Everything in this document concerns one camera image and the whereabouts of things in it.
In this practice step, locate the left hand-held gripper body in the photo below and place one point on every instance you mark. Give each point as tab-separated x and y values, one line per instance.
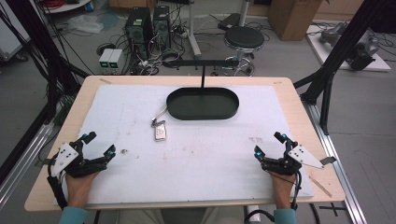
81	165

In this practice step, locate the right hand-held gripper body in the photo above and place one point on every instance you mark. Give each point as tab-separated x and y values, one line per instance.
285	163

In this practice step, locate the person's left hand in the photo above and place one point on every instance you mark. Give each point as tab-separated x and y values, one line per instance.
80	189

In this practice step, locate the person's right hand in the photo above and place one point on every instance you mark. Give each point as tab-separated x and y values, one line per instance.
282	191

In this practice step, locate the grey tape tab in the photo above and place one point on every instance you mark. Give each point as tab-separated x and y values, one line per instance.
42	162
328	160

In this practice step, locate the thin wooden stick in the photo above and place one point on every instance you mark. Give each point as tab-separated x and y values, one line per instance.
320	186

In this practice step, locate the white foam mat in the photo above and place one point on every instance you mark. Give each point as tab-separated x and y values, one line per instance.
199	168

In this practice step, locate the black stand with oval tray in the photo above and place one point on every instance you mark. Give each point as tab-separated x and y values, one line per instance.
202	104

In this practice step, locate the white power supply box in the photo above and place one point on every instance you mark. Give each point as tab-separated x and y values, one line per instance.
115	59
105	58

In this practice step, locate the black round stool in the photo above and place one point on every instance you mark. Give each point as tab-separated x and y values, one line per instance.
244	37

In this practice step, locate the clear plastic bag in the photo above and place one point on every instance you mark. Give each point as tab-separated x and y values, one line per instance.
84	23

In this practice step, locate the large black computer tower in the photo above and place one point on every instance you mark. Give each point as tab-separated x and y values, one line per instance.
138	31

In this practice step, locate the white board with robot parts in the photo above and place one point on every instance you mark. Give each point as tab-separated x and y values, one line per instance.
358	46

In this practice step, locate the brown cardboard box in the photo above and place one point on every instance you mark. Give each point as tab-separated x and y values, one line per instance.
292	18

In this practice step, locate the slim black computer tower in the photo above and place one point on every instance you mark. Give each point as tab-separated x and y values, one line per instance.
162	26

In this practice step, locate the white metal desk leg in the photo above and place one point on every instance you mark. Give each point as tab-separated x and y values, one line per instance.
193	31

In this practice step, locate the aluminium rail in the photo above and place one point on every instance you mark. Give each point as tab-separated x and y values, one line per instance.
23	158
337	174

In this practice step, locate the black metal frame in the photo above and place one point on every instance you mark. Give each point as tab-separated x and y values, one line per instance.
339	49
40	46

